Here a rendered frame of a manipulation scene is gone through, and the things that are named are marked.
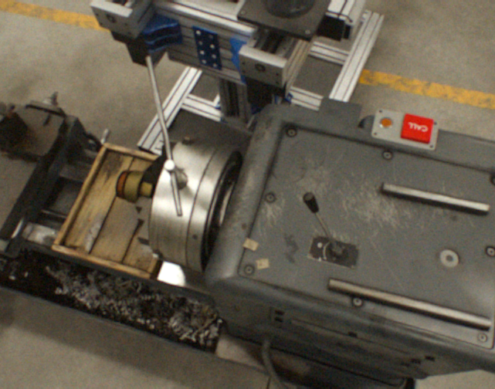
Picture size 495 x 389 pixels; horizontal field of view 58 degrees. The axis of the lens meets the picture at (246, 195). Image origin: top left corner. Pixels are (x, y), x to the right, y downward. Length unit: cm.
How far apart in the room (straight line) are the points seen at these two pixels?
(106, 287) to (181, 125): 98
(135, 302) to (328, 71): 154
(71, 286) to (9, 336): 77
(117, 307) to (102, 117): 137
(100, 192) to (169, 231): 48
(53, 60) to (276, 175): 232
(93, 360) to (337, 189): 157
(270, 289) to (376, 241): 22
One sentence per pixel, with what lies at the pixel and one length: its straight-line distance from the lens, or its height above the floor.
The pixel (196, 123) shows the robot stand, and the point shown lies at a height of 21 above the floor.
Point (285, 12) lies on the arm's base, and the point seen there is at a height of 118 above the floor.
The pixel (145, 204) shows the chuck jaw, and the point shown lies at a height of 111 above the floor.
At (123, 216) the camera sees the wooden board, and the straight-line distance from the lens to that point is 135.
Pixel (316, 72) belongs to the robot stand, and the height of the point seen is 21.
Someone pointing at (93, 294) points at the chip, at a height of 58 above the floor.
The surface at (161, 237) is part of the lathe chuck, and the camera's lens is 99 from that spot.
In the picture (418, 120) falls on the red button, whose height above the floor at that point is 127.
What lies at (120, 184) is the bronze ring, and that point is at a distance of 114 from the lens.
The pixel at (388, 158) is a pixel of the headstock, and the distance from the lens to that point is 98.
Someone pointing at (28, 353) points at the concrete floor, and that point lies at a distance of 235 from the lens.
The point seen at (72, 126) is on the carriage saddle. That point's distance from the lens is 152.
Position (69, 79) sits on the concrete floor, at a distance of 293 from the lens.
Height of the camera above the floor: 208
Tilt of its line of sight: 65 degrees down
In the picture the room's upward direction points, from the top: 6 degrees counter-clockwise
